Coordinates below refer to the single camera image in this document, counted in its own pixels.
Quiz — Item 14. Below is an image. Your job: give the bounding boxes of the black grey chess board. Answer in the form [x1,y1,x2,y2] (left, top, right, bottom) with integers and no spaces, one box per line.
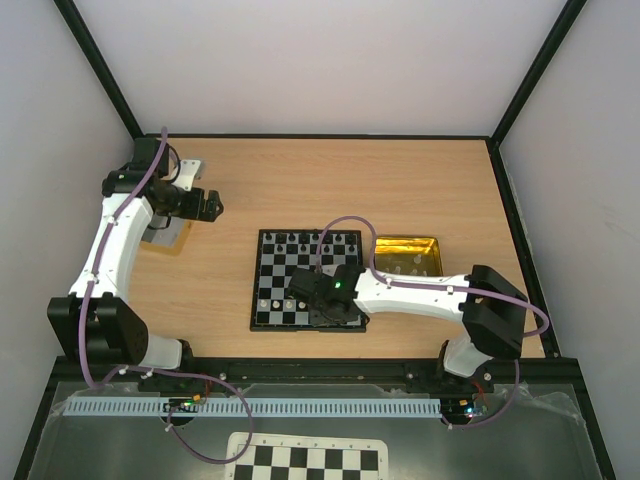
[249,229,367,333]

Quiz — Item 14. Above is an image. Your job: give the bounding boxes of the gold metal tray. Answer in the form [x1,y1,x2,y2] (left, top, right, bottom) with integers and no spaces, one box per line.
[374,235,443,277]

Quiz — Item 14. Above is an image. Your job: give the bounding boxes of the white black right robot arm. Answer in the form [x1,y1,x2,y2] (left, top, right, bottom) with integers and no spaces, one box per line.
[286,264,526,392]

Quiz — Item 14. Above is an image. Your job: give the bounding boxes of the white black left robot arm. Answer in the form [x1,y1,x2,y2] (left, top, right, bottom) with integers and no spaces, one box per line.
[47,138,224,370]

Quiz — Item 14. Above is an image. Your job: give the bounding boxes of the checkered calibration board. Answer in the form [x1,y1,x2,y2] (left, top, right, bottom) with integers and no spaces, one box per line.
[224,432,390,480]

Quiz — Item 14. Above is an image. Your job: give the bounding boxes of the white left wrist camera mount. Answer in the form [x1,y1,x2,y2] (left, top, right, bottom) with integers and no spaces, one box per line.
[172,159,204,191]

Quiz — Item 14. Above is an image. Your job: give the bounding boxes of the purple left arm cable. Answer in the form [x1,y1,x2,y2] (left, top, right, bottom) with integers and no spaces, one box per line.
[77,125,255,464]

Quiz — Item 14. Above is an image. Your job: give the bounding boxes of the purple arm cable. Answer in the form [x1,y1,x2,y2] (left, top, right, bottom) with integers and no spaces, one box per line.
[317,215,550,431]
[77,125,255,464]

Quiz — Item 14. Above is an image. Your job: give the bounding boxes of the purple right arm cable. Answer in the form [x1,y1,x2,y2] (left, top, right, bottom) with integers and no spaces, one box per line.
[317,215,550,431]

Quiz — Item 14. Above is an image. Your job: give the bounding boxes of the white slotted cable duct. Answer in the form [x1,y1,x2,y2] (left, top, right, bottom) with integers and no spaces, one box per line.
[63,397,441,418]

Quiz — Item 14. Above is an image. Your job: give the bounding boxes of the black mounting rail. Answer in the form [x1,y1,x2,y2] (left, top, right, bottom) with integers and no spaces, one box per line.
[137,357,494,394]

